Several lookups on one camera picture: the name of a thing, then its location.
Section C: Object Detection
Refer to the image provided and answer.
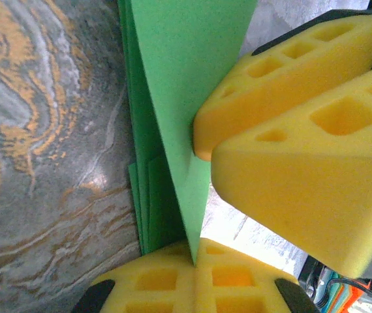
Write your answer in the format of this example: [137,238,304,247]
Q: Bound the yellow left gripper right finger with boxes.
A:
[194,237,321,313]

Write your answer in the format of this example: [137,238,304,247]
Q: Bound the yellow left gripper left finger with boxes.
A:
[70,240,197,313]

